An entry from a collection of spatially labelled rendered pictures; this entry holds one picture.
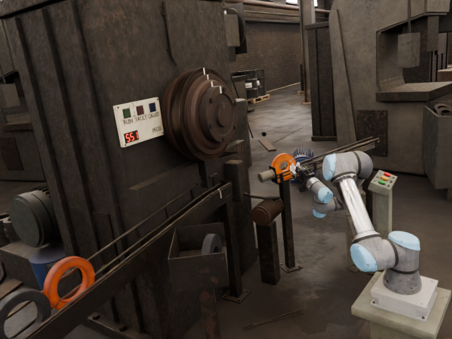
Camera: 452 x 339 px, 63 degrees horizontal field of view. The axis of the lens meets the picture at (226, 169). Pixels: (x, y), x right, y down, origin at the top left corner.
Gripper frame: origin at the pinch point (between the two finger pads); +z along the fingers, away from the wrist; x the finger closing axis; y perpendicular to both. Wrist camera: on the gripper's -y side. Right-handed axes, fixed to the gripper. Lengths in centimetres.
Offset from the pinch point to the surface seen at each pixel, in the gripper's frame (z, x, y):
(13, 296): -63, 141, 24
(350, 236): -30, -28, -40
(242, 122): 227, -76, -83
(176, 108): -2, 69, 50
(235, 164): 7.3, 33.7, 6.2
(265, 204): -6.9, 20.4, -16.8
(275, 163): 8.3, 6.5, -0.3
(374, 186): -32.0, -34.8, -2.3
